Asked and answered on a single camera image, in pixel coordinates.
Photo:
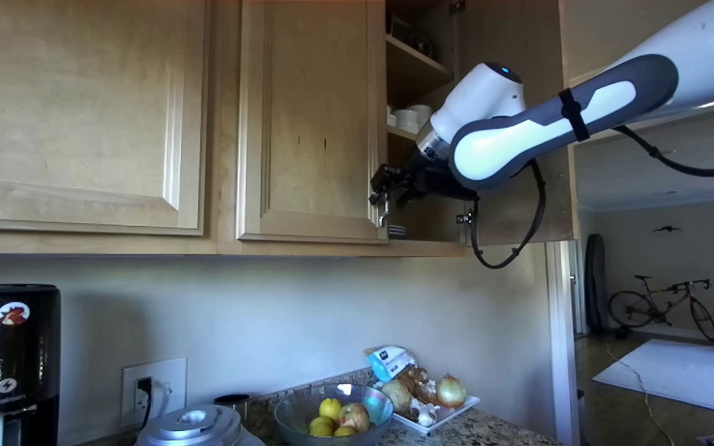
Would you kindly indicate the glass fruit bowl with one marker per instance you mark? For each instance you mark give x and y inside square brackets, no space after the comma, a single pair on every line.
[364,416]

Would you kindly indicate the white wall outlet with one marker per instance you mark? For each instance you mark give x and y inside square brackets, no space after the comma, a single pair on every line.
[151,390]

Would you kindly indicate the bicycle in background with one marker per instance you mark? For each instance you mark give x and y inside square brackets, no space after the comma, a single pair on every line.
[647,305]

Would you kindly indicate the yellow lemon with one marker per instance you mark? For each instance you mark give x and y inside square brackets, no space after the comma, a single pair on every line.
[331,408]

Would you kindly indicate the white cups on shelf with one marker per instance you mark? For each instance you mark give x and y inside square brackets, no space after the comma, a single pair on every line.
[410,117]

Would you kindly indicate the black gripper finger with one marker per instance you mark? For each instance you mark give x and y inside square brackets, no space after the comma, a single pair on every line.
[382,184]

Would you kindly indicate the large wooden cupboard door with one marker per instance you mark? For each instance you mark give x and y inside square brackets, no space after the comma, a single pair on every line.
[102,116]

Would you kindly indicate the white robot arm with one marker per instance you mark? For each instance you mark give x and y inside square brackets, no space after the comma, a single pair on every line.
[485,134]

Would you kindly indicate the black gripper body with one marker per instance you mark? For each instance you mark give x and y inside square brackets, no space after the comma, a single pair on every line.
[419,180]

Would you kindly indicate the black coffee machine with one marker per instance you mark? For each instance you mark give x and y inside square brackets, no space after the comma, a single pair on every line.
[31,364]

